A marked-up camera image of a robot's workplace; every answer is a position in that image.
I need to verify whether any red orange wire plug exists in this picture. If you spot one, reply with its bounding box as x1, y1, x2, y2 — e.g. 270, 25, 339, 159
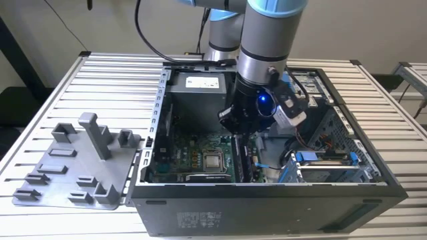
318, 133, 335, 152

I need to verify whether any orange wire bundle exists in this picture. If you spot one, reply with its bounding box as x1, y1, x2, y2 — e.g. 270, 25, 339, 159
295, 127, 318, 152

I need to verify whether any black bulky object beside table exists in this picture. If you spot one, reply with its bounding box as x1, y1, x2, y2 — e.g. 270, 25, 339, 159
0, 86, 51, 161

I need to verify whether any blue tipped black wire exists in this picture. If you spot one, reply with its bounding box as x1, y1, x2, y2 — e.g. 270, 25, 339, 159
254, 161, 285, 171

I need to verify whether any silver CPU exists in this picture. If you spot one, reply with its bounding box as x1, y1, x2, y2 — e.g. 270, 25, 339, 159
203, 154, 225, 172

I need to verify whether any blue disk carrier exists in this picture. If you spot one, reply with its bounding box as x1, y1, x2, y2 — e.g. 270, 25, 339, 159
278, 151, 369, 185

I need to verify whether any grey plastic parts rack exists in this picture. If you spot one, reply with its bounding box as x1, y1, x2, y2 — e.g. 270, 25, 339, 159
11, 111, 143, 211

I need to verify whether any black box behind table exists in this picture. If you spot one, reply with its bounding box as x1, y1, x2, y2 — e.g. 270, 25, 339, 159
370, 73, 403, 94

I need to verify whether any aluminium side table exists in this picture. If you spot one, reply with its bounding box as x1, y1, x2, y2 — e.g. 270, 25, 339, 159
390, 61, 427, 101

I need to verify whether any thick black camera cable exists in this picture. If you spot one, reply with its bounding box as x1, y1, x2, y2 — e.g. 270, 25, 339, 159
135, 0, 237, 68

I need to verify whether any black open PC case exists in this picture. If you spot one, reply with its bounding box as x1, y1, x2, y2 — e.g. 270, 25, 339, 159
124, 61, 410, 238

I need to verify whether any CPU socket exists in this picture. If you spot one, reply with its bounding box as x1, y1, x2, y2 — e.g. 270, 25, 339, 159
199, 149, 229, 174

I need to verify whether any thin black ferrite cable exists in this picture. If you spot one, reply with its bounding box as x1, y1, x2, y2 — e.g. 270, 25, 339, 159
183, 7, 213, 56

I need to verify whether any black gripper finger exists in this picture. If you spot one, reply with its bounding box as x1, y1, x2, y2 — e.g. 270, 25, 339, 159
218, 107, 253, 157

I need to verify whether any black graphics card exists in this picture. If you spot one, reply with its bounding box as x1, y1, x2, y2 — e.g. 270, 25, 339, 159
179, 173, 234, 184

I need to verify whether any grey power supply unit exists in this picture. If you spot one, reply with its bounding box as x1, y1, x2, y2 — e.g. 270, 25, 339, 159
166, 72, 237, 133

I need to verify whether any thin black wall wire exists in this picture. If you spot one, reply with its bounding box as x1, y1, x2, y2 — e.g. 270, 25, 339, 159
43, 0, 90, 53

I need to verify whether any black slanted frame bar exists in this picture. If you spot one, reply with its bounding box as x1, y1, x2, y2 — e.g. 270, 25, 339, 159
0, 15, 47, 89

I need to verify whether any green motherboard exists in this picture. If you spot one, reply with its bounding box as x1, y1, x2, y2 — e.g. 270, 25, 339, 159
146, 132, 269, 184

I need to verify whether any grey metal drive cage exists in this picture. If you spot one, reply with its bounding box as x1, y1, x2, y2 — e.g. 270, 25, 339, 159
258, 69, 335, 139

